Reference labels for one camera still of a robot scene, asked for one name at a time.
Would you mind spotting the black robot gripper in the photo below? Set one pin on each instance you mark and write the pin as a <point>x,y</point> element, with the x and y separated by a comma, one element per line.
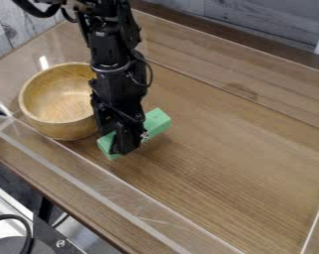
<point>119,88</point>

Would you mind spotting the green rectangular block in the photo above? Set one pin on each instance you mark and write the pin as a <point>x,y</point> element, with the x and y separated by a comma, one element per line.
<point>158,122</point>

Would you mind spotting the brown wooden bowl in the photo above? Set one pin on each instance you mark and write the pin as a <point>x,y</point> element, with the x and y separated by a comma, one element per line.
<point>55,101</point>

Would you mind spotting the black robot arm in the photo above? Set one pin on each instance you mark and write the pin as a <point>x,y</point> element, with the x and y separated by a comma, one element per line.
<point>107,24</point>

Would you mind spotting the clear acrylic front wall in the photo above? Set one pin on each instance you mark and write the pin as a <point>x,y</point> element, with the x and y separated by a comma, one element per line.
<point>124,215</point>

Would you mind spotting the grey metal base plate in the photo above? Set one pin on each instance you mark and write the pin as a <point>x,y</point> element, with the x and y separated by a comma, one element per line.
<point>42,239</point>

